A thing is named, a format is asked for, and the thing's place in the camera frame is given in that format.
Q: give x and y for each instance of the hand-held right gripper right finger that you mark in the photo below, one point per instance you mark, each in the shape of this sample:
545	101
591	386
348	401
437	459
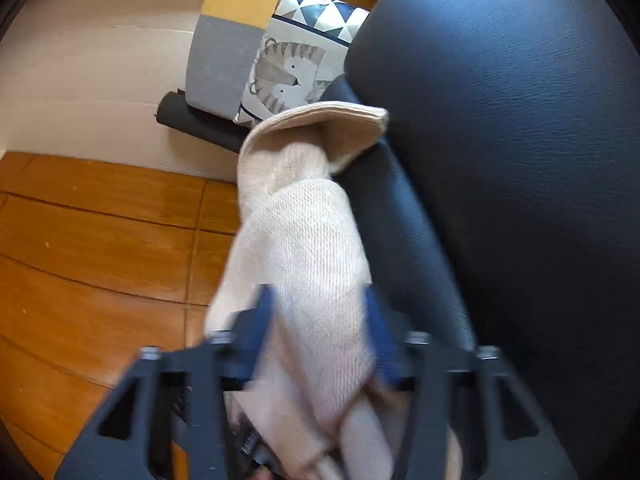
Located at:
380	340

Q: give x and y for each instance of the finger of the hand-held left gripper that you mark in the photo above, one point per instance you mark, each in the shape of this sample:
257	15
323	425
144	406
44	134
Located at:
248	442

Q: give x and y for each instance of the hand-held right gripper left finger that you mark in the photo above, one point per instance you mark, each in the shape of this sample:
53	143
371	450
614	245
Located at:
260	340

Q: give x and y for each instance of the beige knit sweater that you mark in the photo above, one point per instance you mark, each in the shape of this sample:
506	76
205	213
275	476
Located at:
300	240

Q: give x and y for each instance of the wooden wardrobe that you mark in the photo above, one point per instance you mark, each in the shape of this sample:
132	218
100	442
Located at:
100	260

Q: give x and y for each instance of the tiger print cushion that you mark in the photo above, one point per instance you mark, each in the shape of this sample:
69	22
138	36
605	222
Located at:
285	65

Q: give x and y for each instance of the grey yellow blue sofa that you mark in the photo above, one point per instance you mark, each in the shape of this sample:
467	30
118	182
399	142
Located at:
225	60

